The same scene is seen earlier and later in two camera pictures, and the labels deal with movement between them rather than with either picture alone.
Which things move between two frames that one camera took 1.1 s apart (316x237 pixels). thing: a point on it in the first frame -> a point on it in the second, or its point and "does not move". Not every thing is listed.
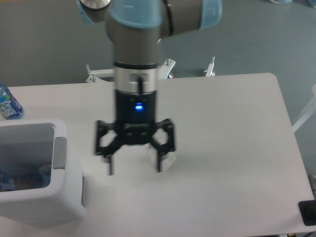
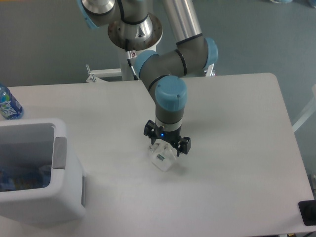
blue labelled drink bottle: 10,107 does not move
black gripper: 135,124 -> 172,136
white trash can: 41,141 does not move
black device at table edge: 307,210 does not move
